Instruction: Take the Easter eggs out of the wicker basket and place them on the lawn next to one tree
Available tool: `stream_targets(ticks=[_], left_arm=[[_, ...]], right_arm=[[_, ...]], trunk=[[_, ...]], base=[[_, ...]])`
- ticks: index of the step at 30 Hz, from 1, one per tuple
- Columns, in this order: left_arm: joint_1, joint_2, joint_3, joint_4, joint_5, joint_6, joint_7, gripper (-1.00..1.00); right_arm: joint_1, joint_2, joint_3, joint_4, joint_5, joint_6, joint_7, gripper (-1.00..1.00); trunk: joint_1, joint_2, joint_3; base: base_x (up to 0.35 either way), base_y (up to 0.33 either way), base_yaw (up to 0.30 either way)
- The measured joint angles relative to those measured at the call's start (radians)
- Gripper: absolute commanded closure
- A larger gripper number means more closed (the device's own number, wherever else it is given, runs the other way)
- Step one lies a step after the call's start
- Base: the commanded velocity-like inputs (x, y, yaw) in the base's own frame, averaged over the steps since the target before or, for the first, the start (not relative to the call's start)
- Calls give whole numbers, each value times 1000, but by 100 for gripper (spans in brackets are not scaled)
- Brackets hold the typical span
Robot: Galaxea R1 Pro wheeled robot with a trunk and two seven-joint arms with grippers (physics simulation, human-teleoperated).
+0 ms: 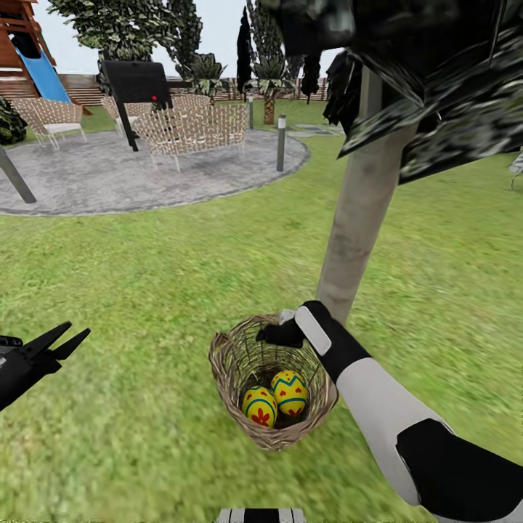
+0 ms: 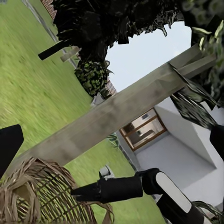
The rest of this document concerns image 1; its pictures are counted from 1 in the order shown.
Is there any wicker basket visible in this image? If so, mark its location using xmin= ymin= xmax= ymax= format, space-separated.
xmin=208 ymin=313 xmax=340 ymax=452

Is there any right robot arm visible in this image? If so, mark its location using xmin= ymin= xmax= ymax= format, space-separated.
xmin=255 ymin=301 xmax=523 ymax=523

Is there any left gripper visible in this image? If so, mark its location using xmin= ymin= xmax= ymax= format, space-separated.
xmin=0 ymin=321 xmax=91 ymax=409

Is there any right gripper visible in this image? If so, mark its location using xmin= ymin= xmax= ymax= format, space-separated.
xmin=255 ymin=322 xmax=304 ymax=350

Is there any easter egg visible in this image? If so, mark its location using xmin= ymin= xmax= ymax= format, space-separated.
xmin=241 ymin=384 xmax=278 ymax=428
xmin=269 ymin=370 xmax=307 ymax=417

